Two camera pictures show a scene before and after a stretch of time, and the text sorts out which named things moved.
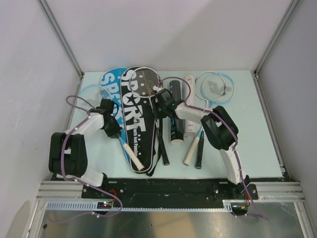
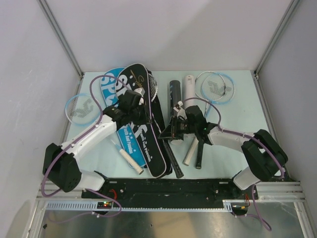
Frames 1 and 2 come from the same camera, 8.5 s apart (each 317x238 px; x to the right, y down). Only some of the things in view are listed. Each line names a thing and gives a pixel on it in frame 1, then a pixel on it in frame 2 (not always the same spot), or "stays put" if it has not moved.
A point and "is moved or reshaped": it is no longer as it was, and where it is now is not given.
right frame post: (292, 6) stays put
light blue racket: (95, 93) → (83, 109)
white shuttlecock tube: (190, 129) stays put
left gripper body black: (112, 129) → (138, 115)
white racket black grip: (143, 82) → (154, 89)
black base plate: (169, 191) stays put
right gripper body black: (159, 110) → (180, 127)
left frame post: (49, 14) stays put
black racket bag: (138, 90) is moved or reshaped
